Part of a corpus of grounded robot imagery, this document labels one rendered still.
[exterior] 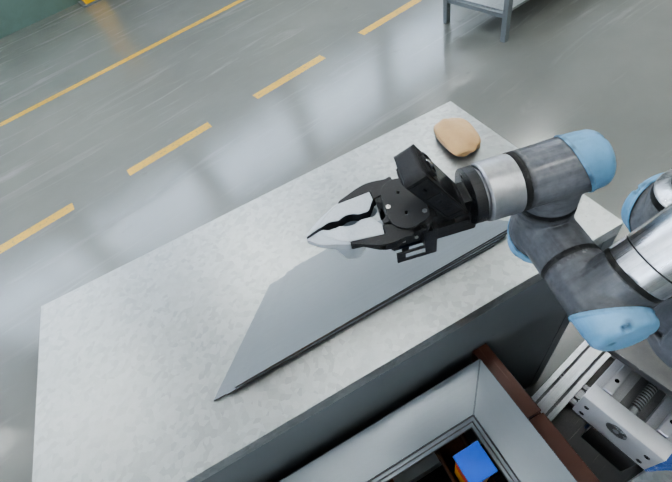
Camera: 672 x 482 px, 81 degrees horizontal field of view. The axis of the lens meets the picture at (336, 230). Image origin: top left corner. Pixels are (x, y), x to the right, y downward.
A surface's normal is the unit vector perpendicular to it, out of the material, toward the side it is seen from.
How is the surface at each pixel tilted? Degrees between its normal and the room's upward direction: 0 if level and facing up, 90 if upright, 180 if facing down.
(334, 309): 0
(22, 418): 0
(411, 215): 8
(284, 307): 0
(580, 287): 46
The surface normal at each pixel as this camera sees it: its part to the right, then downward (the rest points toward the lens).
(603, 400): -0.21, -0.62
